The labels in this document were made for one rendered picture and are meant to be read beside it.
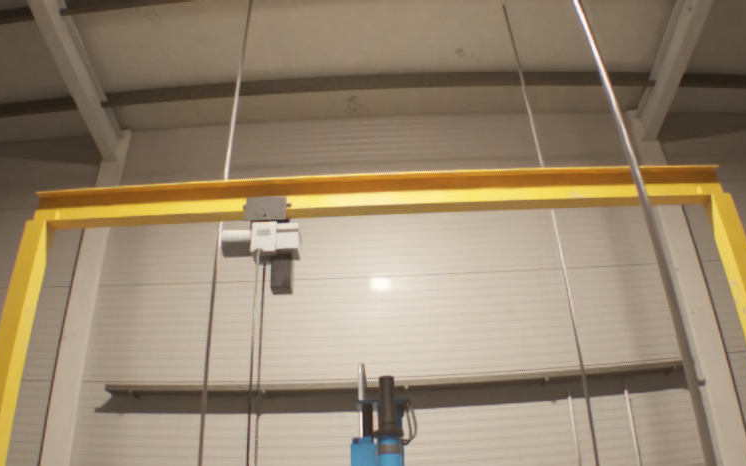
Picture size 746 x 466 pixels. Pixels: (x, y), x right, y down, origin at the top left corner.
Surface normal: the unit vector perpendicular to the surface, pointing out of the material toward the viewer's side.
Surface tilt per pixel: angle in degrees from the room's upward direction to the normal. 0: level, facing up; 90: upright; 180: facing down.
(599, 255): 90
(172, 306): 90
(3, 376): 90
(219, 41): 173
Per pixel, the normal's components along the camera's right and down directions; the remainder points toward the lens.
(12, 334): -0.02, -0.49
